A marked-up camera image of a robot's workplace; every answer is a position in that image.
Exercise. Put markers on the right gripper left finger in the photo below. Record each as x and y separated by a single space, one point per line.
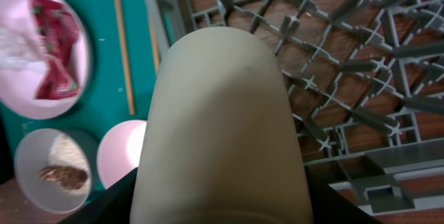
112 207

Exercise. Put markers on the white tissue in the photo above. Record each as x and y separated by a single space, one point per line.
18 53

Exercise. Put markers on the wooden chopstick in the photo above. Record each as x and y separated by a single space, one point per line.
124 56
154 45

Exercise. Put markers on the teal plastic tray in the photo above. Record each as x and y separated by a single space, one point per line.
104 102

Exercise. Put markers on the pink bowl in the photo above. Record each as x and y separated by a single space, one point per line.
119 151

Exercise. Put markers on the right wooden chopstick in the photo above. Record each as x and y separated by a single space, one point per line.
154 45

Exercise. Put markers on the pink round plate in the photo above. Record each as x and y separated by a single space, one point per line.
19 86

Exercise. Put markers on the left wooden chopstick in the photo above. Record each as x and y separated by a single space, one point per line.
124 56

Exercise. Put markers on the rice and food scraps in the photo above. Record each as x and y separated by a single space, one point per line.
68 167

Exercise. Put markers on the beige ceramic cup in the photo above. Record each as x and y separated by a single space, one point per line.
220 144

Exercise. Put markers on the red snack wrapper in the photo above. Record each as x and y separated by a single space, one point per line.
58 31

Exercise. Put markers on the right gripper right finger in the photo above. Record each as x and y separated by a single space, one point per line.
330 207

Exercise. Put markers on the grey bowl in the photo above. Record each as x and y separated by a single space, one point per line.
48 146

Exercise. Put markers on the grey dish rack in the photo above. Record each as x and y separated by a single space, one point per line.
365 83

